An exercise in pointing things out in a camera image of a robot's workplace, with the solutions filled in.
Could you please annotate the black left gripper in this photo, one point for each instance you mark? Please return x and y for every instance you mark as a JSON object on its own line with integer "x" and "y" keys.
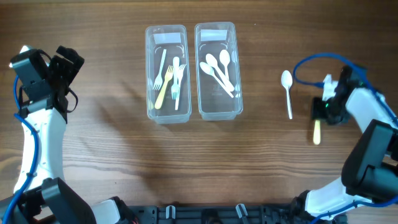
{"x": 58, "y": 61}

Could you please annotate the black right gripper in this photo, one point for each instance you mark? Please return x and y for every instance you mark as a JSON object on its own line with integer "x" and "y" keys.
{"x": 317, "y": 114}

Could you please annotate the yellow plastic spoon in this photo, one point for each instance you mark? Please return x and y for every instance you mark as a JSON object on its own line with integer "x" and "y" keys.
{"x": 317, "y": 132}

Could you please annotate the yellow plastic fork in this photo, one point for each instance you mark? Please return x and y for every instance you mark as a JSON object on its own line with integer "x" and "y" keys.
{"x": 168, "y": 76}

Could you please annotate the white plastic spoon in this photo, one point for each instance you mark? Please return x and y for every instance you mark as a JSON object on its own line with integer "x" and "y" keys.
{"x": 209, "y": 71}
{"x": 286, "y": 82}

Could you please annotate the white spoon slanted handle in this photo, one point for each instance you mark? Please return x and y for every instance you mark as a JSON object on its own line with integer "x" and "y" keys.
{"x": 225, "y": 60}

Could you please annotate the light blue plastic fork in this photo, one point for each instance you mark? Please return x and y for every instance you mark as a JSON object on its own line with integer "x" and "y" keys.
{"x": 174, "y": 88}

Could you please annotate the white plastic fork long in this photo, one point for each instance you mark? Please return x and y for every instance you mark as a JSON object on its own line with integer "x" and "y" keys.
{"x": 179, "y": 82}

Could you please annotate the white spoon crossing diagonal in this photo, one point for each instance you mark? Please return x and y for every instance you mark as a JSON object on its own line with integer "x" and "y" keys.
{"x": 212, "y": 61}

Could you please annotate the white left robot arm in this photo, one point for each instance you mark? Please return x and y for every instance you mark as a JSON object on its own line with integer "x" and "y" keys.
{"x": 40, "y": 183}

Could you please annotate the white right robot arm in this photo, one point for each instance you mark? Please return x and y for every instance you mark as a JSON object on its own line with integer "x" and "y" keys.
{"x": 365, "y": 180}

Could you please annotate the right clear plastic container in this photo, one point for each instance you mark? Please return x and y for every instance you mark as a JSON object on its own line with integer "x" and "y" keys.
{"x": 213, "y": 102}

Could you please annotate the clear plastic container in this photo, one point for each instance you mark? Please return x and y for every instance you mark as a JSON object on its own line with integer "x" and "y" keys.
{"x": 173, "y": 38}
{"x": 213, "y": 102}

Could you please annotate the left clear plastic container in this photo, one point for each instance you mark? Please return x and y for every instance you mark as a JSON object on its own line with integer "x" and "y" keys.
{"x": 173, "y": 38}

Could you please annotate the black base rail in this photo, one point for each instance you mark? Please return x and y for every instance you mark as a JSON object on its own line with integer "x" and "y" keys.
{"x": 238, "y": 214}

